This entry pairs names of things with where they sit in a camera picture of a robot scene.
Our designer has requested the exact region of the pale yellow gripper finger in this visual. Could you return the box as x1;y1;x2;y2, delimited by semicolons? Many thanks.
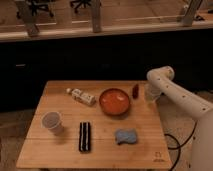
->
144;84;155;102

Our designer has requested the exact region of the dark red pepper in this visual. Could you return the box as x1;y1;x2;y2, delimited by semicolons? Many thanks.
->
132;84;139;99

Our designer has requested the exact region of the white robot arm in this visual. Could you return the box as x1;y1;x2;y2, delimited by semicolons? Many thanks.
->
145;66;213;171

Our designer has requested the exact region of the orange bowl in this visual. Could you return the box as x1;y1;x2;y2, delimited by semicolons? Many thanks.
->
99;88;130;116

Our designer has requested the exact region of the blue sponge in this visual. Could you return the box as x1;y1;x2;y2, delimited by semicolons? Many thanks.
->
115;129;137;145

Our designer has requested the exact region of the white tube bottle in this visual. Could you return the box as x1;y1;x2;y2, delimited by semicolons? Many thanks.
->
66;88;96;106

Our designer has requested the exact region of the black white striped block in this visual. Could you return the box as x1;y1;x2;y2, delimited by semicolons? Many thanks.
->
79;122;91;152

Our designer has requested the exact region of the clear plastic cup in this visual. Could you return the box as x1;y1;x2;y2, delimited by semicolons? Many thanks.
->
41;111;63;135

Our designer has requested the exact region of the black office chair middle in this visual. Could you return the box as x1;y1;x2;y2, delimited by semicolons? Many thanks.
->
70;0;91;14

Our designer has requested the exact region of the black office chair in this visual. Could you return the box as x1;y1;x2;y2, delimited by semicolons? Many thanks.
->
70;0;91;14
15;0;54;19

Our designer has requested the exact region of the black office chair left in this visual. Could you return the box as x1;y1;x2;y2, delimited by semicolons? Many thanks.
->
15;0;54;19

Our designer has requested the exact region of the black cable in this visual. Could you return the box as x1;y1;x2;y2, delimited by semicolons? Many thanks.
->
164;121;198;171

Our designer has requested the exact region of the grey metal post right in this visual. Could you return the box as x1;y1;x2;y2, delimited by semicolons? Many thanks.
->
181;0;203;27

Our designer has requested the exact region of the grey metal post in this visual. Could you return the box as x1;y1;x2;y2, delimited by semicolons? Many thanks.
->
181;0;203;27
91;0;101;33
14;0;41;38

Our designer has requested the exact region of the grey metal post middle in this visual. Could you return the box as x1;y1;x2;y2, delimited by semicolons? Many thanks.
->
91;0;101;33

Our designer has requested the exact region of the grey metal post left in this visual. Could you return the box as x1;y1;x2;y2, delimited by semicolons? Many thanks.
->
14;0;41;38

